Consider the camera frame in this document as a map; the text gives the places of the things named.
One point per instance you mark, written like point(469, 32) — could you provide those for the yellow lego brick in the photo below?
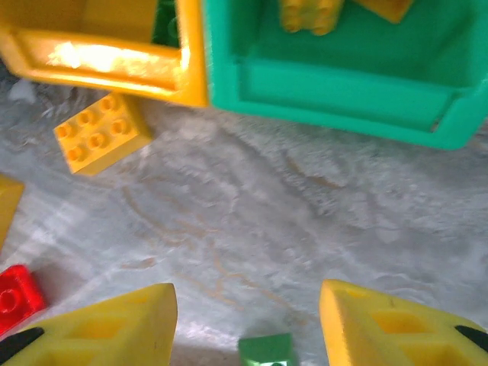
point(7, 206)
point(309, 15)
point(101, 133)
point(385, 7)

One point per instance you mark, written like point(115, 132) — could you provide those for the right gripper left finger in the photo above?
point(95, 335)

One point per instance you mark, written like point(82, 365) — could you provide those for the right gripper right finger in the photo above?
point(400, 335)

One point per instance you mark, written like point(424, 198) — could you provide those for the red lego brick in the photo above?
point(17, 297)

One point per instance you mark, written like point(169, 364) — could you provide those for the green plastic bin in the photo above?
point(343, 95)

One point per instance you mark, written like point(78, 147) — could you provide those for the green lego brick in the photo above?
point(165, 26)
point(267, 348)

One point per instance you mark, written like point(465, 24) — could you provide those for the yellow plastic bin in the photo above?
point(114, 61)

